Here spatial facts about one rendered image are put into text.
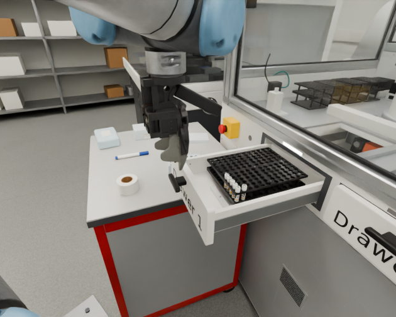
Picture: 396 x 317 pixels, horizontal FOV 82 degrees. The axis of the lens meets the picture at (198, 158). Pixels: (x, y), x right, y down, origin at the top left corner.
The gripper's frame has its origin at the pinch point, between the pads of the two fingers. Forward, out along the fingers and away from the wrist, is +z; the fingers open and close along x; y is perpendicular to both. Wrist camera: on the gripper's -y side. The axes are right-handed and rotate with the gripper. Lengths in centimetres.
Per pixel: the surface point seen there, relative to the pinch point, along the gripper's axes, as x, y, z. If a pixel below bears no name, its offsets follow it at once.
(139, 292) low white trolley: -12, 16, 64
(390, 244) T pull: 33.0, -28.3, 5.4
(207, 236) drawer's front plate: 14.5, -0.8, 11.3
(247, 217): 13.1, -11.9, 10.9
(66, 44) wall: -412, 54, 1
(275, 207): 13.3, -19.6, 10.3
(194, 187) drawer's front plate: 6.4, -1.1, 3.7
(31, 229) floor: -103, 78, 96
